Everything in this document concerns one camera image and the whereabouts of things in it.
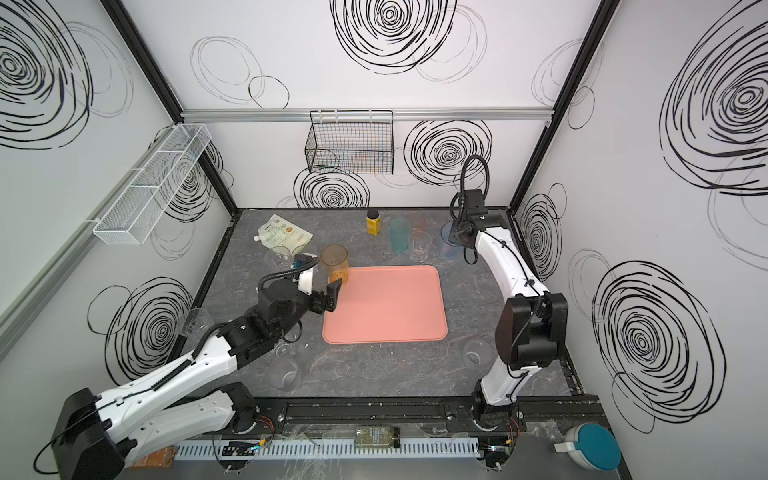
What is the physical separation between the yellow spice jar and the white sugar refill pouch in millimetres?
227

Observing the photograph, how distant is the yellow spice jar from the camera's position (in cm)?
108

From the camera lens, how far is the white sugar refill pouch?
1.11 metres
